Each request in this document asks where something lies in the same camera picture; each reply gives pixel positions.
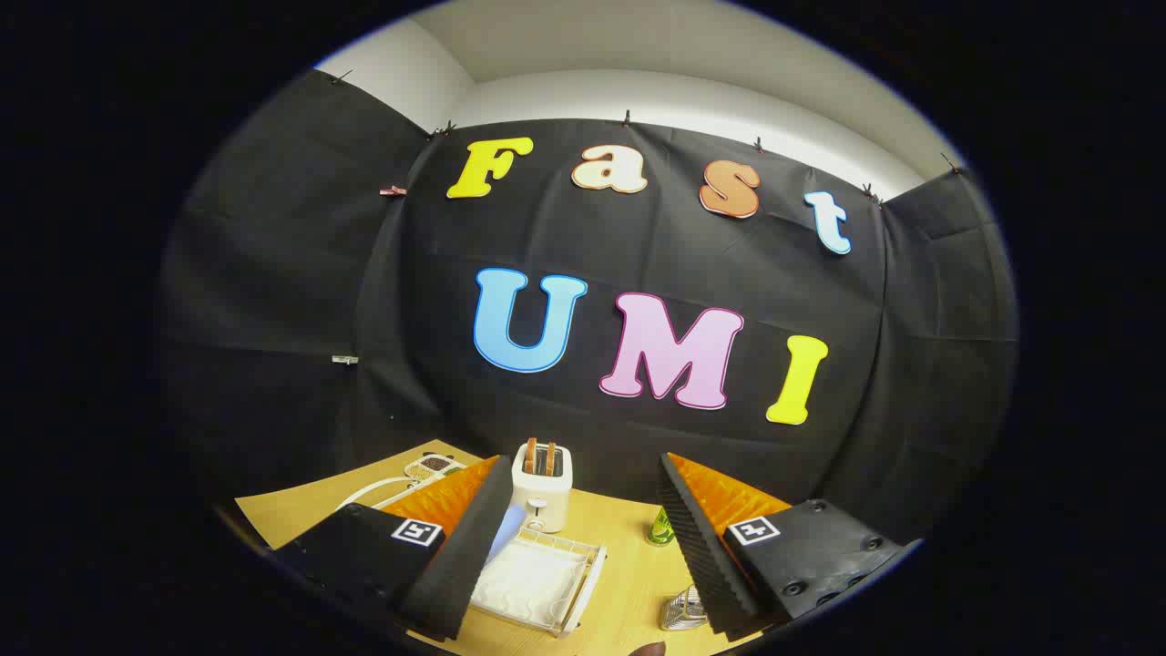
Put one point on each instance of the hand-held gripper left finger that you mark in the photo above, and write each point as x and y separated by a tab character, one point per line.
474	547

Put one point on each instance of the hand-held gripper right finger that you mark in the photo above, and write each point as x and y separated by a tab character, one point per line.
701	556

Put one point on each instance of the light blue plate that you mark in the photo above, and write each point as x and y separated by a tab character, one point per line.
506	536

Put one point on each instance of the brown toast slice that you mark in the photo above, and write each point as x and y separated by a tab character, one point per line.
530	456
550	458

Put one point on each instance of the green drink bottle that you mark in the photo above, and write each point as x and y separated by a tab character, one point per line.
660	530

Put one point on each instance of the white toaster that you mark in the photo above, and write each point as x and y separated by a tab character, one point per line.
542	497

